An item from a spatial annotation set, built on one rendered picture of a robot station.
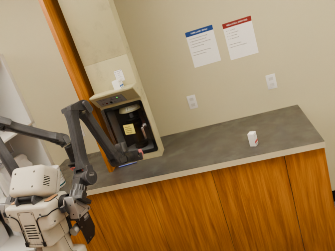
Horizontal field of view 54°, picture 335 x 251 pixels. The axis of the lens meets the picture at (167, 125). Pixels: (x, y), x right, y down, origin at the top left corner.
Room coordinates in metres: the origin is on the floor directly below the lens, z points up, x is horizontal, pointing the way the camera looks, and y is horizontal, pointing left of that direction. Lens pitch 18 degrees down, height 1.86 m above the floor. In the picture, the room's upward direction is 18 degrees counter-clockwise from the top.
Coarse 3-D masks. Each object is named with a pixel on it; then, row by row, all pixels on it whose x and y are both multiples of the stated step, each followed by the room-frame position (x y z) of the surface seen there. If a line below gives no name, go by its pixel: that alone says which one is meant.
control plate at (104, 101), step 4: (116, 96) 2.16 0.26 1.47; (120, 96) 2.17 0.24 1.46; (100, 100) 2.19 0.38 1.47; (104, 100) 2.19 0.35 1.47; (108, 100) 2.19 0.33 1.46; (112, 100) 2.20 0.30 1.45; (116, 100) 2.20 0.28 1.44; (120, 100) 2.20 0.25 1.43; (124, 100) 2.21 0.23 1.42; (100, 104) 2.23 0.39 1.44; (104, 104) 2.23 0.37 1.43; (108, 104) 2.23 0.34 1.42
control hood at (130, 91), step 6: (132, 84) 2.19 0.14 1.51; (114, 90) 2.18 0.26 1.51; (120, 90) 2.13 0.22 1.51; (126, 90) 2.12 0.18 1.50; (132, 90) 2.12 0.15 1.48; (138, 90) 2.19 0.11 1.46; (96, 96) 2.18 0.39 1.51; (102, 96) 2.16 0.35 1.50; (108, 96) 2.16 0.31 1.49; (126, 96) 2.17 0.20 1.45; (132, 96) 2.18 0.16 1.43; (138, 96) 2.18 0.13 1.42; (96, 102) 2.21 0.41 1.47; (120, 102) 2.23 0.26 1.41
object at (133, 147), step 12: (108, 108) 2.27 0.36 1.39; (120, 108) 2.25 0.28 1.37; (132, 108) 2.22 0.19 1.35; (108, 120) 2.28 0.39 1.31; (120, 120) 2.25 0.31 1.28; (132, 120) 2.23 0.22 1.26; (144, 120) 2.21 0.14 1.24; (120, 132) 2.26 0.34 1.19; (132, 144) 2.25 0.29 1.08; (144, 144) 2.23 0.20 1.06; (156, 144) 2.20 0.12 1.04
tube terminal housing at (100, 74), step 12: (108, 60) 2.25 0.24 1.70; (120, 60) 2.23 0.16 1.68; (132, 60) 2.29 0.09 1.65; (96, 72) 2.28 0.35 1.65; (108, 72) 2.26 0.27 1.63; (132, 72) 2.22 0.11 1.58; (96, 84) 2.28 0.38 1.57; (108, 84) 2.26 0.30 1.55; (144, 96) 2.28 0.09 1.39; (144, 108) 2.22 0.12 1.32; (156, 132) 2.26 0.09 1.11; (144, 156) 2.25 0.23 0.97; (156, 156) 2.22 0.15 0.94
